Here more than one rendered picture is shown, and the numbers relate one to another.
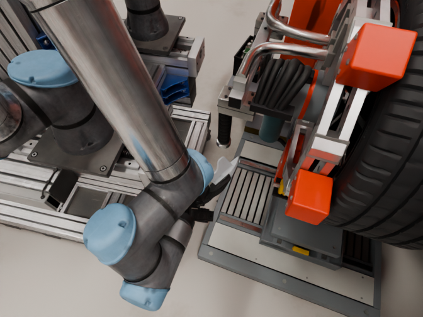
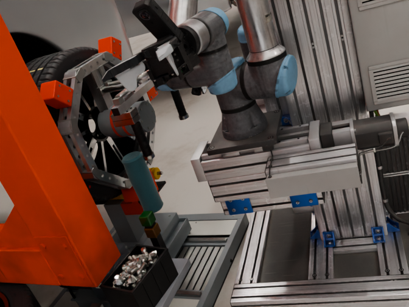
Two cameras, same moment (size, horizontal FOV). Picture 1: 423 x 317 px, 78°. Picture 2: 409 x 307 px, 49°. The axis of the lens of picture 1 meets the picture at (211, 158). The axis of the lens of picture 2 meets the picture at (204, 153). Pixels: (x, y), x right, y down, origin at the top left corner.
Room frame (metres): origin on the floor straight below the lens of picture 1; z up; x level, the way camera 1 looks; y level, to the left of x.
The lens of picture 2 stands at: (2.27, 0.32, 1.39)
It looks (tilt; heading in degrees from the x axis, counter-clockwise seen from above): 24 degrees down; 190
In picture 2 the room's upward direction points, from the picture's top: 20 degrees counter-clockwise
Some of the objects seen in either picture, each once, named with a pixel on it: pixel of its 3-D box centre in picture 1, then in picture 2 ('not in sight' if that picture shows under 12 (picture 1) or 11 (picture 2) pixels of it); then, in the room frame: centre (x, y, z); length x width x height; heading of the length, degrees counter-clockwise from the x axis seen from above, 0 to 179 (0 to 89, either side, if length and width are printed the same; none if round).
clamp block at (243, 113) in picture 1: (238, 102); not in sight; (0.44, -0.06, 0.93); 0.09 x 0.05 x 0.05; 70
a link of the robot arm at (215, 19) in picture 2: not in sight; (206, 29); (1.22, 0.23, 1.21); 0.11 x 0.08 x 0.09; 153
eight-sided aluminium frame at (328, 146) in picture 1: (323, 99); (112, 121); (0.53, -0.32, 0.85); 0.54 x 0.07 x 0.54; 160
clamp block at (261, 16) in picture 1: (270, 25); (125, 116); (0.76, -0.18, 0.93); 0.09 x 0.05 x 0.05; 70
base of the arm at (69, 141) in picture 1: (78, 120); not in sight; (0.44, 0.34, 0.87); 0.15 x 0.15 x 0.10
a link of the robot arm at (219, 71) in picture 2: not in sight; (212, 70); (1.21, 0.22, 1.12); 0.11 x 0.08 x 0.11; 63
